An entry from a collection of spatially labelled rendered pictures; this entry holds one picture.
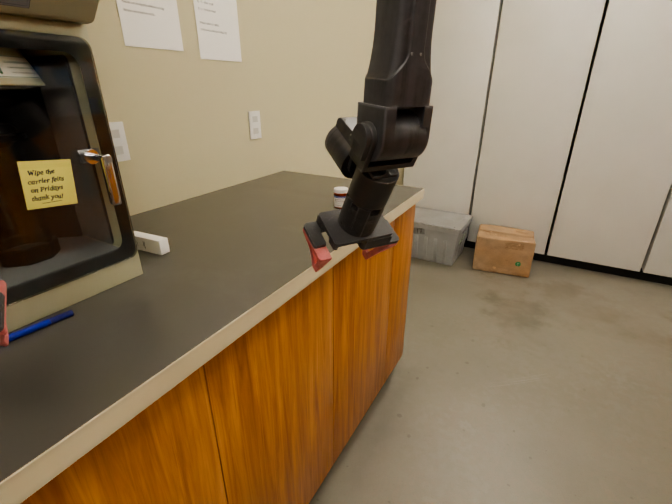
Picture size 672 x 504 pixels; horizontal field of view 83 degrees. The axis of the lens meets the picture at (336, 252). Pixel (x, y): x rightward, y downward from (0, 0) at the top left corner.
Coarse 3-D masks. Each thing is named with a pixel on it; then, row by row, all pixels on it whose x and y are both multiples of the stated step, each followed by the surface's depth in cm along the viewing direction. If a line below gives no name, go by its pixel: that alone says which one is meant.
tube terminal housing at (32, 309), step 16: (0, 16) 54; (16, 16) 56; (48, 32) 59; (64, 32) 61; (80, 32) 63; (96, 272) 73; (112, 272) 76; (128, 272) 79; (64, 288) 69; (80, 288) 71; (96, 288) 74; (16, 304) 63; (32, 304) 65; (48, 304) 67; (64, 304) 69; (16, 320) 63; (32, 320) 65
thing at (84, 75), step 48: (0, 48) 54; (48, 48) 59; (0, 96) 55; (48, 96) 60; (96, 96) 66; (0, 144) 56; (48, 144) 61; (96, 144) 68; (0, 192) 57; (96, 192) 69; (0, 240) 58; (48, 240) 64; (96, 240) 71; (48, 288) 65
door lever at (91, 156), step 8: (88, 152) 66; (96, 152) 68; (88, 160) 67; (96, 160) 66; (104, 160) 65; (112, 160) 65; (104, 168) 65; (112, 168) 66; (104, 176) 66; (112, 176) 66; (112, 184) 66; (112, 192) 67; (112, 200) 67; (120, 200) 68
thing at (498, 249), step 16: (480, 224) 309; (480, 240) 285; (496, 240) 280; (512, 240) 276; (528, 240) 276; (480, 256) 290; (496, 256) 284; (512, 256) 279; (528, 256) 275; (496, 272) 290; (512, 272) 285; (528, 272) 280
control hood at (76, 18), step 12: (36, 0) 54; (48, 0) 55; (60, 0) 56; (72, 0) 57; (84, 0) 58; (96, 0) 59; (0, 12) 53; (12, 12) 53; (24, 12) 54; (36, 12) 55; (48, 12) 56; (60, 12) 57; (72, 12) 59; (84, 12) 60
